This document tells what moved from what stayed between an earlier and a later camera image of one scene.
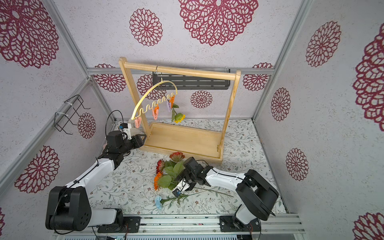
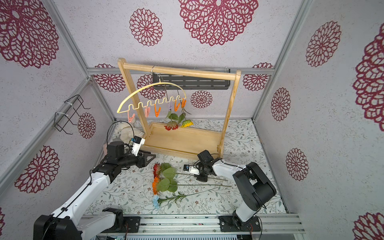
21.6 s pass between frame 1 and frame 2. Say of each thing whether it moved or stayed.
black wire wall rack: stayed
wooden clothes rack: stayed
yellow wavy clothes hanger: moved
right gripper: moved
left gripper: moved
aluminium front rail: stayed
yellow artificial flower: moved
